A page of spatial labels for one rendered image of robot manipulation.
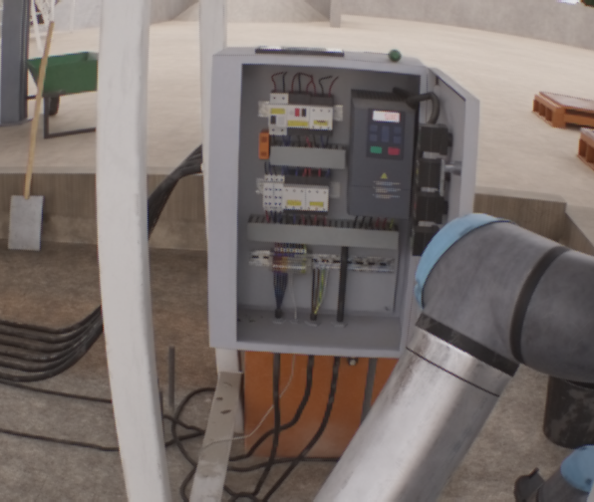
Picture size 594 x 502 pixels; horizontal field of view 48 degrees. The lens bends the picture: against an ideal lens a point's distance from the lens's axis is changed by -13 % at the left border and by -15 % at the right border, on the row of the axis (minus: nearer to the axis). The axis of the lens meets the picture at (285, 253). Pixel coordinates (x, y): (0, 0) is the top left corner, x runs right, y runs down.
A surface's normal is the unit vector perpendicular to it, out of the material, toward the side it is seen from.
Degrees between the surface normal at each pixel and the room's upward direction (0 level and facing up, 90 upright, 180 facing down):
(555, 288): 48
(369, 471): 59
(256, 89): 90
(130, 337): 81
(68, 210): 90
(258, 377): 90
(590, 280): 33
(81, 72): 111
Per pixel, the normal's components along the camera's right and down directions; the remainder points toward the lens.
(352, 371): 0.00, 0.36
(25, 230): -0.07, 0.01
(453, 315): -0.63, -0.32
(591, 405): -0.21, 0.48
